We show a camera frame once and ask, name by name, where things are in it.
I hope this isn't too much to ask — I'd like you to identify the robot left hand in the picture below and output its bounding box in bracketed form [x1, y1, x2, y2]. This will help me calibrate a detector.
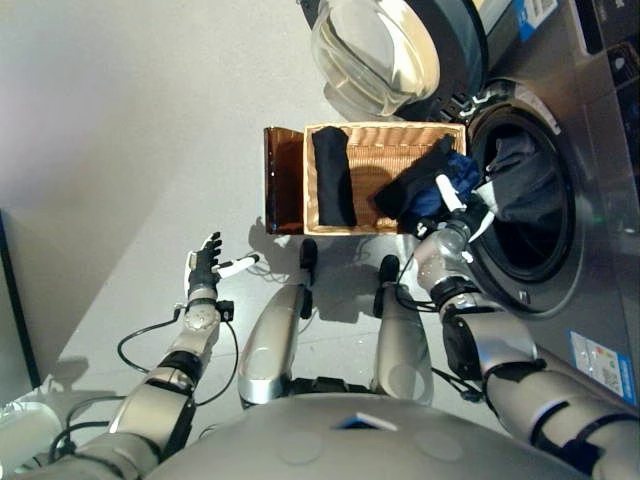
[185, 232, 261, 301]

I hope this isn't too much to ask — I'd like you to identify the grey front-load washing machine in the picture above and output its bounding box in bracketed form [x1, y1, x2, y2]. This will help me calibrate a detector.
[399, 0, 640, 411]

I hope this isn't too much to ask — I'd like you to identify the white cylindrical device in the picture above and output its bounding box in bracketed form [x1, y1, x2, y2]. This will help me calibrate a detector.
[0, 399, 65, 476]

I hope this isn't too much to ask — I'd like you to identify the blue garment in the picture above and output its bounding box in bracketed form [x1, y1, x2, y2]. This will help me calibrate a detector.
[409, 151, 482, 221]

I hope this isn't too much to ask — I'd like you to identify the dark brown wooden stool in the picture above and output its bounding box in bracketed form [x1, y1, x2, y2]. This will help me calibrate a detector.
[263, 126, 306, 235]

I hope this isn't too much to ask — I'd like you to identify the round glass washer door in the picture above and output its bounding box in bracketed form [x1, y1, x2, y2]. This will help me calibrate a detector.
[299, 0, 490, 120]

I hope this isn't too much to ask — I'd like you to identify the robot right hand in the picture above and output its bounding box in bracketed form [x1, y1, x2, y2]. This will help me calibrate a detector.
[434, 172, 497, 245]

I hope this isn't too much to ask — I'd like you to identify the robot grey torso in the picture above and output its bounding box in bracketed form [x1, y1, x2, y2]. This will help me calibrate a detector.
[144, 394, 592, 480]

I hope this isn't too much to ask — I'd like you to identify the robot right leg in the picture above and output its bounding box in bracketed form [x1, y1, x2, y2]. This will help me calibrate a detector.
[372, 254, 434, 406]

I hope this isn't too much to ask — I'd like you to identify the thin white floor cable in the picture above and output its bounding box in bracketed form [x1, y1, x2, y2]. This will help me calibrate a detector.
[244, 258, 302, 282]

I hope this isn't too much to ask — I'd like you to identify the blue energy label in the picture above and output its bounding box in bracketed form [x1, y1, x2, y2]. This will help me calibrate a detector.
[569, 329, 639, 409]

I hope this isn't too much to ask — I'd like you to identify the blue white washer sticker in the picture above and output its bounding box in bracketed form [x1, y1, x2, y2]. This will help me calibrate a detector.
[517, 0, 560, 42]

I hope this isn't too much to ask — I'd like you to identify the brown wicker laundry basket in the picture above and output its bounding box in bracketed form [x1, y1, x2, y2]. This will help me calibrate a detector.
[303, 121, 469, 236]

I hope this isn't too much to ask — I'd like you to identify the grey board black edge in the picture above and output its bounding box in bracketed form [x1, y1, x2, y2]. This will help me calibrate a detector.
[0, 208, 42, 392]

